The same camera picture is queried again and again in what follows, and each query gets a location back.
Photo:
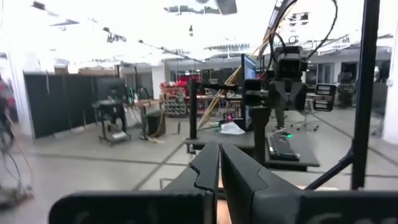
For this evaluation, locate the person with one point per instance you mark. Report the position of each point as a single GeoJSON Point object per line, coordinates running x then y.
{"type": "Point", "coordinates": [280, 119]}

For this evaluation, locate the black backlit keyboard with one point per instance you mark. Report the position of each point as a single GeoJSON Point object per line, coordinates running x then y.
{"type": "Point", "coordinates": [281, 147]}

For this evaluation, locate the grey desk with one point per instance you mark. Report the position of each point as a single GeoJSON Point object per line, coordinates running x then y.
{"type": "Point", "coordinates": [308, 155]}
{"type": "Point", "coordinates": [211, 141]}

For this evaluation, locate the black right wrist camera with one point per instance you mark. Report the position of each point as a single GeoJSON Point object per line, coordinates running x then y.
{"type": "Point", "coordinates": [290, 63]}

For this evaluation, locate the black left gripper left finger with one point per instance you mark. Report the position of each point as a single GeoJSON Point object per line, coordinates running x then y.
{"type": "Point", "coordinates": [192, 205]}

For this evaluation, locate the black room partition panels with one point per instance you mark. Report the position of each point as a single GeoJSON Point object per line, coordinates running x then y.
{"type": "Point", "coordinates": [62, 102]}

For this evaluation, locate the monitor with blue screen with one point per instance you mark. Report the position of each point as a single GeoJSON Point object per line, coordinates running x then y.
{"type": "Point", "coordinates": [248, 67]}

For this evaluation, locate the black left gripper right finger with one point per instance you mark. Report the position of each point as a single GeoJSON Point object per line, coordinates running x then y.
{"type": "Point", "coordinates": [248, 193]}

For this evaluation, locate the black pole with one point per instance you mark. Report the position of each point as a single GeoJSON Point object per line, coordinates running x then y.
{"type": "Point", "coordinates": [193, 109]}

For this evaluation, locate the black stand post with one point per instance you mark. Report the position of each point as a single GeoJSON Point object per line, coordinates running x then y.
{"type": "Point", "coordinates": [259, 137]}

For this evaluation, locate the white office chair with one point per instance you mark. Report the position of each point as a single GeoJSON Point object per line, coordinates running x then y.
{"type": "Point", "coordinates": [306, 125]}

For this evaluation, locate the wooden workbench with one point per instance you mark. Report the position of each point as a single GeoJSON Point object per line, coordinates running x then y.
{"type": "Point", "coordinates": [146, 102]}

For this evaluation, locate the black trash bin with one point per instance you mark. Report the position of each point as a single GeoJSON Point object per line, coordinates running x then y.
{"type": "Point", "coordinates": [154, 123]}

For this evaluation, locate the black rolling cart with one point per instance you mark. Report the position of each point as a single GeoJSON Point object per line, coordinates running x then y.
{"type": "Point", "coordinates": [109, 109]}

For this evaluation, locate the red storage shelves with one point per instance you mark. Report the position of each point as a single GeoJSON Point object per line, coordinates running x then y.
{"type": "Point", "coordinates": [174, 90]}

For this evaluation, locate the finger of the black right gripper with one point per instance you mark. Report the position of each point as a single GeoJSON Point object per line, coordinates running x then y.
{"type": "Point", "coordinates": [252, 93]}
{"type": "Point", "coordinates": [325, 98]}

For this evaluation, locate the white paper sheet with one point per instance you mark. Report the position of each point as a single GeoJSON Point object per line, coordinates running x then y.
{"type": "Point", "coordinates": [231, 128]}

